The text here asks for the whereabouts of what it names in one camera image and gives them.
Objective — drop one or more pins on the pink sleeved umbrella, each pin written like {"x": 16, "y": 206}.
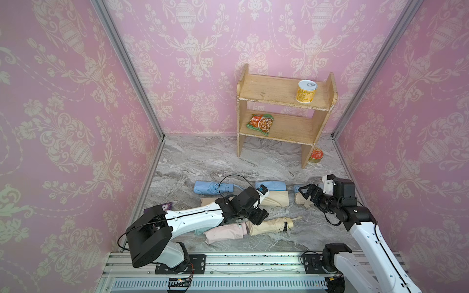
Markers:
{"x": 232, "y": 231}

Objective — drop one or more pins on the blue sleeved umbrella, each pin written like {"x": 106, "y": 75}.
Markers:
{"x": 213, "y": 188}

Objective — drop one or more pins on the red round tin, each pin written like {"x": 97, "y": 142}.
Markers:
{"x": 316, "y": 155}

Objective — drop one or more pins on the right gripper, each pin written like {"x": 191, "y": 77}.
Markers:
{"x": 316, "y": 198}

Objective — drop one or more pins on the yellow can white lid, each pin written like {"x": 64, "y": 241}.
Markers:
{"x": 306, "y": 91}

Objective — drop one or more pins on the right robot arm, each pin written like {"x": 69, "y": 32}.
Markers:
{"x": 388, "y": 276}

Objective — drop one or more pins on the purple snack bag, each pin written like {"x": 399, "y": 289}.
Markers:
{"x": 167, "y": 206}

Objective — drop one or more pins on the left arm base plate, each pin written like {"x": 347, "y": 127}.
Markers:
{"x": 194, "y": 265}

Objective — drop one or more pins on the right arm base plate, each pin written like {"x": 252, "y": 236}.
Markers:
{"x": 312, "y": 263}

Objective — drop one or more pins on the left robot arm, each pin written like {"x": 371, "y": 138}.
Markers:
{"x": 150, "y": 236}

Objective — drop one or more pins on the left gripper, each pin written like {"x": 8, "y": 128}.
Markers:
{"x": 260, "y": 216}

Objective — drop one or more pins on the beige umbrella sleeve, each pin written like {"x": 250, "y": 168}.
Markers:
{"x": 276, "y": 199}
{"x": 277, "y": 225}

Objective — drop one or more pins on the green sleeved umbrella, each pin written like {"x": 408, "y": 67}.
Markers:
{"x": 201, "y": 231}

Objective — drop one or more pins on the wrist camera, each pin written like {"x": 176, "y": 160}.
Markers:
{"x": 263, "y": 191}
{"x": 328, "y": 184}

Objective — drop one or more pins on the orange green snack packet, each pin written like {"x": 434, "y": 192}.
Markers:
{"x": 261, "y": 123}

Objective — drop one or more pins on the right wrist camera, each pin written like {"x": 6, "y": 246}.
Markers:
{"x": 328, "y": 184}

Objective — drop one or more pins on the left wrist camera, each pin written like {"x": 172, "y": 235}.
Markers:
{"x": 263, "y": 191}

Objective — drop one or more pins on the aluminium front rail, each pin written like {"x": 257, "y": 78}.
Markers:
{"x": 227, "y": 272}

